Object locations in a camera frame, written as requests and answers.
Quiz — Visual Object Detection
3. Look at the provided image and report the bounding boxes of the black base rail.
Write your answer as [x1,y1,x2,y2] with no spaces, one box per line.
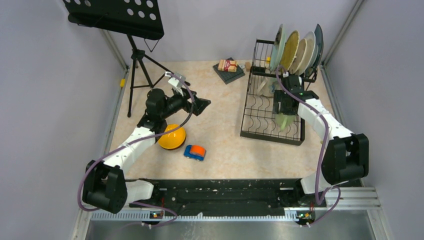
[79,178,382,227]

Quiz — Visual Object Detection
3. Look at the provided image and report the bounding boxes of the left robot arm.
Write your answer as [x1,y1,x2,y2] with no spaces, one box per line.
[78,88,211,214]

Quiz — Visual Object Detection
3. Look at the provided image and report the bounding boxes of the cream floral ceramic plate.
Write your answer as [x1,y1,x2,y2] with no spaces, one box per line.
[289,38,308,75]

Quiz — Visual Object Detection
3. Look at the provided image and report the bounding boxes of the light green round plate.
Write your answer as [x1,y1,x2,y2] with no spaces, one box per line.
[269,24,286,73]

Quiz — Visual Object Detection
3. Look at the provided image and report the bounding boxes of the yellow-rimmed patterned plate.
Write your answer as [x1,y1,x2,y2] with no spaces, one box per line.
[280,30,300,72]

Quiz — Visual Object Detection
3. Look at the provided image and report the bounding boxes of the blue orange toy car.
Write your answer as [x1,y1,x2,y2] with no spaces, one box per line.
[183,144,207,162]

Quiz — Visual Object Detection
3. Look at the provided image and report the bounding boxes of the black music stand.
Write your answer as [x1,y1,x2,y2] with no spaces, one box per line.
[64,0,194,117]

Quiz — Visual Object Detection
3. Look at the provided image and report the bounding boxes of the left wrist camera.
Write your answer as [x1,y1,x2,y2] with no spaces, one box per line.
[164,71,187,96]

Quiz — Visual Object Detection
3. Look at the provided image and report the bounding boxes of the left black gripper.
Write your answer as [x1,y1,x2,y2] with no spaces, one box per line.
[160,86,211,119]

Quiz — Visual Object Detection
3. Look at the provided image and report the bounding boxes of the light green mug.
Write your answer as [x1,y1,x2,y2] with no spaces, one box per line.
[274,113,296,131]

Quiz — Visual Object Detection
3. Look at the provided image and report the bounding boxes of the teal square plate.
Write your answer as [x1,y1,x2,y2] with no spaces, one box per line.
[306,23,324,77]

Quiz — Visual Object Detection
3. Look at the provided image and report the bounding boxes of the black wire dish rack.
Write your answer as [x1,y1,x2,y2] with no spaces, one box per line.
[240,39,306,146]

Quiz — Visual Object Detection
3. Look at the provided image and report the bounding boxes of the wooden blocks stack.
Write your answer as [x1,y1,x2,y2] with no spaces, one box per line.
[217,59,238,73]

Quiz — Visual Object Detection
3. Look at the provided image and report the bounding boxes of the beige mug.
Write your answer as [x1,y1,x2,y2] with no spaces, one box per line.
[256,76,278,98]

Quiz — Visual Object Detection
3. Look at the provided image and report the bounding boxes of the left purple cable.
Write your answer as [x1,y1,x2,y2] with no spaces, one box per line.
[76,72,196,229]

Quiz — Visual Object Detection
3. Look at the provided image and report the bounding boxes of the small wooden block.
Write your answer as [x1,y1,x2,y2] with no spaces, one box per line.
[244,61,252,72]

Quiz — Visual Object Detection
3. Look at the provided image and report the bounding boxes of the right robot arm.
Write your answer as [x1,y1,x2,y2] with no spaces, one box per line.
[273,75,369,206]

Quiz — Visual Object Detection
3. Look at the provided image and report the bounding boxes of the yellow bowl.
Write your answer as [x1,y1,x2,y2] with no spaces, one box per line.
[157,124,187,150]

